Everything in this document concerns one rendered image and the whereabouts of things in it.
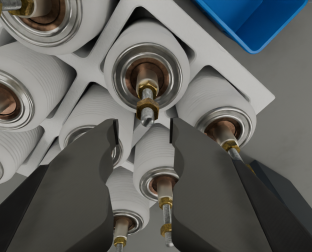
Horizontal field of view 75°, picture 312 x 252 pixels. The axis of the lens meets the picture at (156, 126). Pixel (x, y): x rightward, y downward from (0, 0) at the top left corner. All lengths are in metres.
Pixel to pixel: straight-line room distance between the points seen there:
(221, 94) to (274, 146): 0.46
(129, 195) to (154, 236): 0.59
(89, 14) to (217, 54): 0.17
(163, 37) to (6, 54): 0.17
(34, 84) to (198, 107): 0.19
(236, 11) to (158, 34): 0.30
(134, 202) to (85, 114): 0.18
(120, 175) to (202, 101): 0.22
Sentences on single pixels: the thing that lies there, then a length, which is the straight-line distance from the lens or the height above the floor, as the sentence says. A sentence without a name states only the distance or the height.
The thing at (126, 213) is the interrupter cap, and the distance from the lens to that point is 0.37.
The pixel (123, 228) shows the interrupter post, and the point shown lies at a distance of 0.38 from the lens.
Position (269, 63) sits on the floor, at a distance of 0.56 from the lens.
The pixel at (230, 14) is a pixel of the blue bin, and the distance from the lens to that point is 0.49.
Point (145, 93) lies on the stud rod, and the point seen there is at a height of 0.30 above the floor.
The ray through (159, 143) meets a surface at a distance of 0.32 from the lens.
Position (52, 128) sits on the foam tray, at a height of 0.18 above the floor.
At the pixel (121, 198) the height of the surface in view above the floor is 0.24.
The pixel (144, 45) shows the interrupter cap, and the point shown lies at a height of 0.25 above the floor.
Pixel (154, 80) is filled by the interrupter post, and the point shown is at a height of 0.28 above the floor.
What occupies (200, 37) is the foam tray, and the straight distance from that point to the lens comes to 0.29.
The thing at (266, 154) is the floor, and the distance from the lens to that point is 0.71.
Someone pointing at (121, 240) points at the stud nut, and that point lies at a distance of 0.37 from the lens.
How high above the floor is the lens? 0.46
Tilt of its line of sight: 58 degrees down
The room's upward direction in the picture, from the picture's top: 176 degrees clockwise
